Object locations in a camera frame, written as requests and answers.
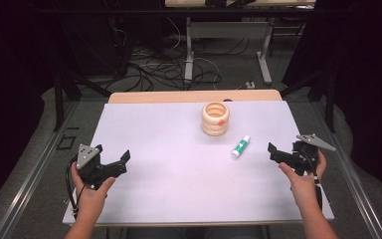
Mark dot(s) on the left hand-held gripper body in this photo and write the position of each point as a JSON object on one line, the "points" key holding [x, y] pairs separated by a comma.
{"points": [[94, 169]]}

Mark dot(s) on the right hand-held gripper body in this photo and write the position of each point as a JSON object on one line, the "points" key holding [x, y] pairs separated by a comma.
{"points": [[303, 159]]}

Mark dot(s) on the person's right hand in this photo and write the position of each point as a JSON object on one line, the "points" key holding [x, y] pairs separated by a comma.
{"points": [[306, 191]]}

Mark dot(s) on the person's left hand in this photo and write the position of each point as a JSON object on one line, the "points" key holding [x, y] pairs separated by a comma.
{"points": [[91, 202]]}

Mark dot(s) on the white green glue stick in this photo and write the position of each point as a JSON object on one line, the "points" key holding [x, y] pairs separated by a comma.
{"points": [[240, 146]]}

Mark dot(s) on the white table mat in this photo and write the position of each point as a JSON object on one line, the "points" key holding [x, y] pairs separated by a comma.
{"points": [[179, 172]]}

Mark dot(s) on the cream ribbed pen holder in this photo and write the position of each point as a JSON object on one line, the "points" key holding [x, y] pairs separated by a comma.
{"points": [[215, 127]]}

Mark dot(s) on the black metal stand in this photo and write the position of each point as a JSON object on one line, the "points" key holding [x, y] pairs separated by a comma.
{"points": [[59, 99], [329, 96]]}

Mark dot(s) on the white plug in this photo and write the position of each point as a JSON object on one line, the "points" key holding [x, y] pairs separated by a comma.
{"points": [[250, 85]]}

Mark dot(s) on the grey metal floor rail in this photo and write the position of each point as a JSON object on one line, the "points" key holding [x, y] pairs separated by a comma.
{"points": [[30, 179], [351, 179]]}

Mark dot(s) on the white metal desk frame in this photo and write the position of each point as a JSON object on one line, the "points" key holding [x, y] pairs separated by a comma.
{"points": [[189, 49]]}

